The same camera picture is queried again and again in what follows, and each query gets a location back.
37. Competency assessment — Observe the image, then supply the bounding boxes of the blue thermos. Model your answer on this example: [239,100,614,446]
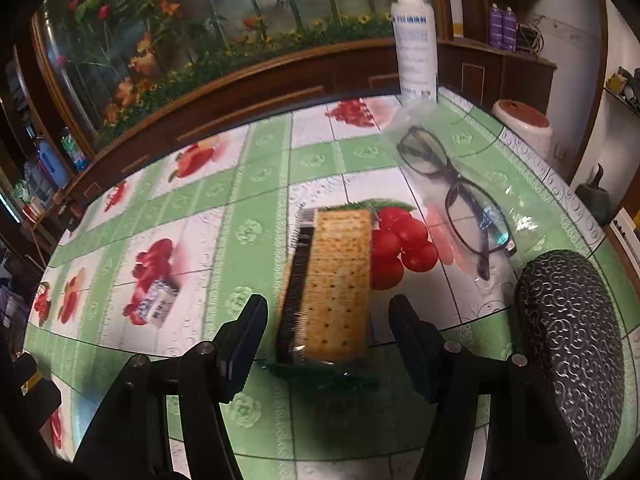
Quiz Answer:
[36,138,72,188]

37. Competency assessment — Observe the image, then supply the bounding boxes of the black patterned glasses case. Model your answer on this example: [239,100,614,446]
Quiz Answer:
[515,250,627,480]

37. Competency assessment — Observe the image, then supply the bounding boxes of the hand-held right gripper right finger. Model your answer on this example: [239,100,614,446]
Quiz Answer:
[388,294,578,480]

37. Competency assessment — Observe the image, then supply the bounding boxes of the white bin with red lid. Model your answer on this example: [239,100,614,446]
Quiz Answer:
[491,99,554,162]

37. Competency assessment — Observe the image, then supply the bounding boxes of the coiled cable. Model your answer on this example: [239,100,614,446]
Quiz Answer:
[517,15,547,56]

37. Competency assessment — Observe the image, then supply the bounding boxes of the glass artificial flower display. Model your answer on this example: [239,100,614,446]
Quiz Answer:
[32,0,441,148]

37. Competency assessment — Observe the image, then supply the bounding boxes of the small blue white packet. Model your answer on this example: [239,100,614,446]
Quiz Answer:
[137,279,181,329]

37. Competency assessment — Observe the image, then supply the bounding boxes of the fruit print green tablecloth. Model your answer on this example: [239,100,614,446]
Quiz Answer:
[22,87,626,480]

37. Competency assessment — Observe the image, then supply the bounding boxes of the purple spray can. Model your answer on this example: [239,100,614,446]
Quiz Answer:
[489,4,504,51]
[502,6,519,53]

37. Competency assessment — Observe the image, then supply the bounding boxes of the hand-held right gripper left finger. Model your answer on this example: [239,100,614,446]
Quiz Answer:
[74,294,270,480]

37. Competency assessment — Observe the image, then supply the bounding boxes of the green cracker packet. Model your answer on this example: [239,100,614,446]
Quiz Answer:
[274,206,375,367]

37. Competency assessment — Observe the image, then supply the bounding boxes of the white spray bottle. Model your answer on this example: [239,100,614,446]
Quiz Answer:
[390,0,440,105]

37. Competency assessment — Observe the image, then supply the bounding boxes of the black eyeglasses in clear bag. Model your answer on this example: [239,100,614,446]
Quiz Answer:
[387,100,531,288]

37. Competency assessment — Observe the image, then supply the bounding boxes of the clear plastic bottle green label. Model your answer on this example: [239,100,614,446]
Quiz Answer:
[60,126,90,172]

